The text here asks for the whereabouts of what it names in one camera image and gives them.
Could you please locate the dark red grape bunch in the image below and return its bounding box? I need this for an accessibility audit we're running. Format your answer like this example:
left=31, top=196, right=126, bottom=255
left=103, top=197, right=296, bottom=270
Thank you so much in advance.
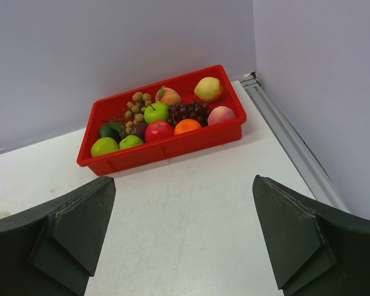
left=168, top=100, right=211, bottom=127

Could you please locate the pink peach from bag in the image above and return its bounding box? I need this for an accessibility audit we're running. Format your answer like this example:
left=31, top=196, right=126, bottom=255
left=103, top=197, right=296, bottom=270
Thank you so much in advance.
left=207, top=105, right=236, bottom=126

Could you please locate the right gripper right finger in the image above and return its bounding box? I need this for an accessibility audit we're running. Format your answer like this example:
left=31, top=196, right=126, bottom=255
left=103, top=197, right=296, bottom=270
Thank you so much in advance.
left=252, top=175, right=370, bottom=295

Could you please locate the dark red plum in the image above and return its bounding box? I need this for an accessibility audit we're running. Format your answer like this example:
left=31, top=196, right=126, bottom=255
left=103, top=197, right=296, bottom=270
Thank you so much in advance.
left=130, top=122, right=148, bottom=141

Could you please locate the green apple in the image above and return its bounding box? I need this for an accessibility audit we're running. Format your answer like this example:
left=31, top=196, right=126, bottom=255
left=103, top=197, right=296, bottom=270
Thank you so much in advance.
left=144, top=102, right=170, bottom=125

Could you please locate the green pear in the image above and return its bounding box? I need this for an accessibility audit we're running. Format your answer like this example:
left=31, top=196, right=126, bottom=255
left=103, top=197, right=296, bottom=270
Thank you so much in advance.
left=91, top=137, right=120, bottom=157

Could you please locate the dark green avocado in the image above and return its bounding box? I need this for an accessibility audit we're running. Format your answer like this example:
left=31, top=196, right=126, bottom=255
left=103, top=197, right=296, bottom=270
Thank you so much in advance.
left=99, top=121, right=127, bottom=142

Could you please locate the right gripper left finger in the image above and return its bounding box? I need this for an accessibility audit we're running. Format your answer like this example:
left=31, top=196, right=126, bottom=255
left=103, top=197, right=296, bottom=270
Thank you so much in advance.
left=0, top=176, right=116, bottom=295

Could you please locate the aluminium side rail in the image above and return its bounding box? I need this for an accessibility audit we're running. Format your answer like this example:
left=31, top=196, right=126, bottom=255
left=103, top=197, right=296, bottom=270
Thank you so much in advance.
left=240, top=72, right=350, bottom=213

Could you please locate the lime green fruit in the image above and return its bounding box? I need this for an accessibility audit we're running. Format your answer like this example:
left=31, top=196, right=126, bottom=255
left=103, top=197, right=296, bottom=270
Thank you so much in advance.
left=119, top=134, right=144, bottom=150

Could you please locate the brown longan bunch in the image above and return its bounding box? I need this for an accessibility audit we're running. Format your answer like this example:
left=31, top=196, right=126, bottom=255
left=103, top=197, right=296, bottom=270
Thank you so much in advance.
left=107, top=92, right=152, bottom=138

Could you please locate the yellow lemon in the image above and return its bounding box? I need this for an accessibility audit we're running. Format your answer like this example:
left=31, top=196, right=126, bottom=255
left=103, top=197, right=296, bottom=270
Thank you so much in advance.
left=194, top=77, right=224, bottom=103

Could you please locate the orange fruit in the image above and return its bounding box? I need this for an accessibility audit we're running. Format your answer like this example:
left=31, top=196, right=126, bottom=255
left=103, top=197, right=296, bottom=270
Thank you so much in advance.
left=174, top=119, right=202, bottom=135

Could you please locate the red plastic tray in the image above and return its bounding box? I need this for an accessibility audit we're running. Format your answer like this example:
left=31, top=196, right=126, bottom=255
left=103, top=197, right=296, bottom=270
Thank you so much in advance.
left=76, top=65, right=247, bottom=176

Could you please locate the orange peach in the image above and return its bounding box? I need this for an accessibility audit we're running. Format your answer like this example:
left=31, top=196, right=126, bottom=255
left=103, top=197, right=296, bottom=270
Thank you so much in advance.
left=155, top=86, right=181, bottom=107

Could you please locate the red apple from bag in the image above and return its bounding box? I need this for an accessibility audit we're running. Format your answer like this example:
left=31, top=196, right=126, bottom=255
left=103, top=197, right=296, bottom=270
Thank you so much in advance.
left=144, top=120, right=174, bottom=142

